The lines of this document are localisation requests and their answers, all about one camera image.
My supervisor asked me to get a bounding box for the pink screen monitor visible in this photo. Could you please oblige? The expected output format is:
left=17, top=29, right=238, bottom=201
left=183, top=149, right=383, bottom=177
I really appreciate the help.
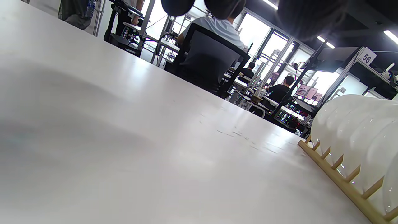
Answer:
left=295, top=84, right=323, bottom=101

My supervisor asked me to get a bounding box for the wooden dish rack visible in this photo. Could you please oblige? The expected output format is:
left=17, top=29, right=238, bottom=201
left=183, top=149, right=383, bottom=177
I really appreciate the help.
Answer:
left=298, top=135, right=398, bottom=224

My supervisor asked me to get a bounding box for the white gripper fixture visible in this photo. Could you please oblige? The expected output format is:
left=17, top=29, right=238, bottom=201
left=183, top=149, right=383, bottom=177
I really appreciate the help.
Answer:
left=382, top=63, right=398, bottom=83

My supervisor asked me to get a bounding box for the white number sign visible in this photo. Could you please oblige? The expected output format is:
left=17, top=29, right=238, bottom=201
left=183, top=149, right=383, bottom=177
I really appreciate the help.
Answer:
left=358, top=47, right=377, bottom=66

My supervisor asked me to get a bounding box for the black office chair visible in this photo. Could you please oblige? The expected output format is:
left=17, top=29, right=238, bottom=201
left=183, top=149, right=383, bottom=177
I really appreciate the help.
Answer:
left=173, top=22, right=251, bottom=97

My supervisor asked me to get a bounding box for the person's left hand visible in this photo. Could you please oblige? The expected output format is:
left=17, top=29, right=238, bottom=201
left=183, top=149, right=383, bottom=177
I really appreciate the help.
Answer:
left=160, top=0, right=345, bottom=41

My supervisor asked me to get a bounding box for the black monitor on pole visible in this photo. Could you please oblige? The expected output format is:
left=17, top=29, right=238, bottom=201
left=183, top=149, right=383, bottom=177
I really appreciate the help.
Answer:
left=306, top=47, right=361, bottom=72

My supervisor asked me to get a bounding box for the black stand tray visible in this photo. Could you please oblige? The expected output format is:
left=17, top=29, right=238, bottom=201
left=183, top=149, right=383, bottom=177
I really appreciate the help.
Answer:
left=109, top=0, right=150, bottom=19

